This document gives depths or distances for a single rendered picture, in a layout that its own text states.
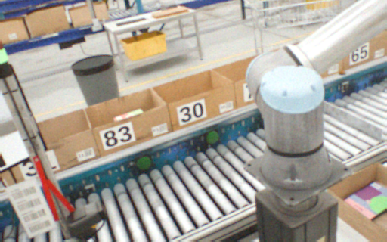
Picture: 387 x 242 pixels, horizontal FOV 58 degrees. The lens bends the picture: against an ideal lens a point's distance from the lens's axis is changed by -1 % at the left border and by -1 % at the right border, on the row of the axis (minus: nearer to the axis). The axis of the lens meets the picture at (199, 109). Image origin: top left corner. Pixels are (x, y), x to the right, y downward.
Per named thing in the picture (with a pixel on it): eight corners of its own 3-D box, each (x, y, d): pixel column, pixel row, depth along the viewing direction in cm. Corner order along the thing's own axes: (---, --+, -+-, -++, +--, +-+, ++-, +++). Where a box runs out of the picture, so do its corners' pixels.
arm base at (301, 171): (347, 169, 93) (348, 138, 89) (292, 200, 86) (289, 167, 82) (298, 141, 109) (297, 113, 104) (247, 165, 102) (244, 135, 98)
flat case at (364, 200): (402, 200, 136) (403, 197, 135) (369, 222, 129) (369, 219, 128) (372, 183, 147) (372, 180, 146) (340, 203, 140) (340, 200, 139)
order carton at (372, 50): (343, 72, 224) (344, 46, 217) (312, 61, 249) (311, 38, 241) (387, 56, 237) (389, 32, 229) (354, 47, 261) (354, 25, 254)
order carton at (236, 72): (236, 110, 200) (233, 82, 192) (214, 94, 224) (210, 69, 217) (293, 90, 212) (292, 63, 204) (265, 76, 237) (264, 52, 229)
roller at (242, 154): (280, 200, 156) (280, 190, 154) (225, 147, 200) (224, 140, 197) (289, 195, 158) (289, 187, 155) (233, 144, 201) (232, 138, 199)
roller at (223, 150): (268, 205, 154) (267, 197, 152) (215, 152, 198) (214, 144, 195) (278, 201, 156) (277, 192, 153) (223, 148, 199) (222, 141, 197)
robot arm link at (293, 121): (273, 158, 86) (267, 93, 78) (258, 125, 102) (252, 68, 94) (334, 147, 86) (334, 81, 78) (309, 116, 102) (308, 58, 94)
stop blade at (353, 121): (380, 144, 178) (382, 128, 174) (317, 112, 216) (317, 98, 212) (381, 144, 178) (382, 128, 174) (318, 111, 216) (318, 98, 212)
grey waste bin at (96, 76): (80, 119, 429) (63, 71, 401) (94, 101, 473) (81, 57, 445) (119, 116, 421) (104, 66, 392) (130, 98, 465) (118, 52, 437)
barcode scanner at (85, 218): (115, 230, 113) (102, 207, 108) (80, 249, 110) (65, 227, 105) (111, 218, 119) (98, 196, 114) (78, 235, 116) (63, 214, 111)
